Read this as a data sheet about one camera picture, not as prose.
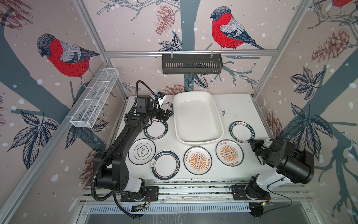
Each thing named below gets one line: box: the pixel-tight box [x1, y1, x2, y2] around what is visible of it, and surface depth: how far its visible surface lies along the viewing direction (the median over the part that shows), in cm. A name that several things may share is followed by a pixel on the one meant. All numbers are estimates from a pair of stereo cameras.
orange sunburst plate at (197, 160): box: [183, 146, 213, 176], surface depth 87 cm
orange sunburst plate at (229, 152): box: [215, 139, 244, 168], surface depth 90 cm
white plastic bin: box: [173, 90, 225, 146], surface depth 106 cm
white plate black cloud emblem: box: [127, 138, 157, 166], surface depth 91 cm
